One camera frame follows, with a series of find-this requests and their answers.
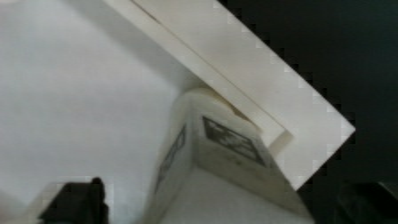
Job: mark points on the white table leg with tag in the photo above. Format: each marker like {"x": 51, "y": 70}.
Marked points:
{"x": 220, "y": 185}

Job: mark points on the white square tabletop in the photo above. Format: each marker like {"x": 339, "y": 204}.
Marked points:
{"x": 102, "y": 58}

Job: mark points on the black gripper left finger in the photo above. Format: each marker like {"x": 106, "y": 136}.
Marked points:
{"x": 77, "y": 206}

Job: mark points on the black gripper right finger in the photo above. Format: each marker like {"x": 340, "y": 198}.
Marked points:
{"x": 369, "y": 203}

